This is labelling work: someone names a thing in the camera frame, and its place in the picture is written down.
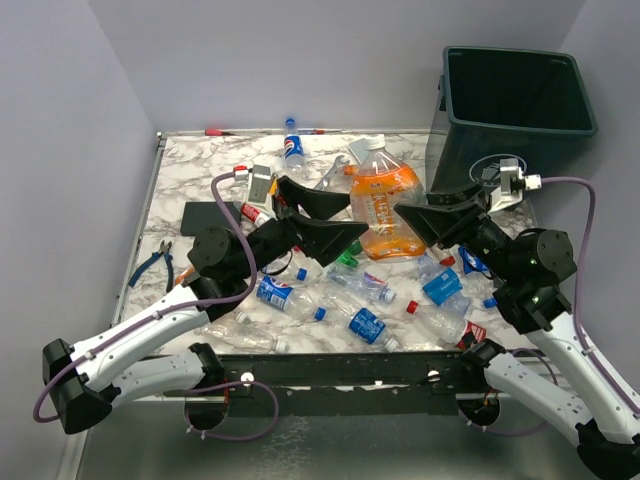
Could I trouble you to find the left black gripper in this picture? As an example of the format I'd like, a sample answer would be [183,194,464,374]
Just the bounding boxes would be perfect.
[239,178,372,281]

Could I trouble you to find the large orange drink bottle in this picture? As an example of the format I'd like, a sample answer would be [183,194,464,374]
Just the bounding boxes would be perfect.
[350,134,426,262]

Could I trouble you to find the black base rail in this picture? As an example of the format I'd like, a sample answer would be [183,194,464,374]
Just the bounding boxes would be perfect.
[220,351,488,417]

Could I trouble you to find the Pepsi bottle right side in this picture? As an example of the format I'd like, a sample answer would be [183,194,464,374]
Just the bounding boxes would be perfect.
[458,246,497,309]

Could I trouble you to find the Pepsi bottle blue cap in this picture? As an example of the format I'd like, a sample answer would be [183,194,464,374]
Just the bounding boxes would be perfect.
[256,276,327,321]

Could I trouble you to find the clear crushed bottle front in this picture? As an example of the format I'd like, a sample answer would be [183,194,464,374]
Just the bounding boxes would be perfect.
[195,311,289,354]

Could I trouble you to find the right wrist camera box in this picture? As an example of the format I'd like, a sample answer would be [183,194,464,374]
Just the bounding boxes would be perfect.
[488,158,525,213]

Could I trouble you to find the red marker pen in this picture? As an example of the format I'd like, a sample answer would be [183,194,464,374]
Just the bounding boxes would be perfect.
[204,129,236,137]

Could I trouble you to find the green plastic bottle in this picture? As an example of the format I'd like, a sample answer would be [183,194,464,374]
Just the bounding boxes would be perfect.
[336,240,363,267]

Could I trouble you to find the silver wrench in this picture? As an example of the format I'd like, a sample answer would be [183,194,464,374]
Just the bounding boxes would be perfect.
[314,155,350,191]

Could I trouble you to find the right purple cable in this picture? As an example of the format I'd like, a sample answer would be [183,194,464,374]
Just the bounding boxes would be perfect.
[464,175,640,437]

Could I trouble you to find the black foam pad left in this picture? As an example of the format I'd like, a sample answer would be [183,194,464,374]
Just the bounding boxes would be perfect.
[180,201,231,237]

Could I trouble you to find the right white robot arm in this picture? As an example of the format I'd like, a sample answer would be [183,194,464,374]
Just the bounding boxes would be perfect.
[394,175,639,479]

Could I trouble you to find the red cap water bottle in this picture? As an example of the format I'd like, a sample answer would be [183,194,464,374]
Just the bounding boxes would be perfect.
[405,300,487,350]

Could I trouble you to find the light blue label bottle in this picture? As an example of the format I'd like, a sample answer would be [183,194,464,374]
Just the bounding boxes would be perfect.
[418,255,471,317]

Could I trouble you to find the purple cable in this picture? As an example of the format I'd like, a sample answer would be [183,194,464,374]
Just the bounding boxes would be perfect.
[464,175,640,437]
[32,167,280,442]

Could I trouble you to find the crushed Ganten water bottle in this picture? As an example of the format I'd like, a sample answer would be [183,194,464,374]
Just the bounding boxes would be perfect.
[327,266,396,304]

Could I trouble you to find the blue handled pliers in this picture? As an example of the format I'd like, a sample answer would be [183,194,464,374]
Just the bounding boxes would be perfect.
[127,239,175,294]

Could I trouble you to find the white power bank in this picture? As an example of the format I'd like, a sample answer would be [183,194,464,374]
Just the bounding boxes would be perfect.
[348,138,369,163]

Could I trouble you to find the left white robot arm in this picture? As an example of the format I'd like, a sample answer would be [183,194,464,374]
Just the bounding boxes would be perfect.
[33,177,368,435]

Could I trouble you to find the clear bottle blue cap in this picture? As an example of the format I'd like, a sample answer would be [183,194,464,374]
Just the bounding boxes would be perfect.
[261,258,323,285]

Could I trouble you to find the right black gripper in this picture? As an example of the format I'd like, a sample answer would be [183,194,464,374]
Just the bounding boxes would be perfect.
[393,178,519,281]

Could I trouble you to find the upright Pepsi bottle far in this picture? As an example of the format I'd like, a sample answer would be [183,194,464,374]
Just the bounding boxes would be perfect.
[284,118,309,181]

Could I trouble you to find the red label water bottle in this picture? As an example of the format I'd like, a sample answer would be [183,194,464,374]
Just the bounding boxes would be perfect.
[241,203,272,227]

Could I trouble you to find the dark green plastic bin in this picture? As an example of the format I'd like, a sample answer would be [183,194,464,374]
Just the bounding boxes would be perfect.
[425,46,598,192]

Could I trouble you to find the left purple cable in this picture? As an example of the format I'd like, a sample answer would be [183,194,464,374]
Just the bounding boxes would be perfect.
[32,167,280,442]

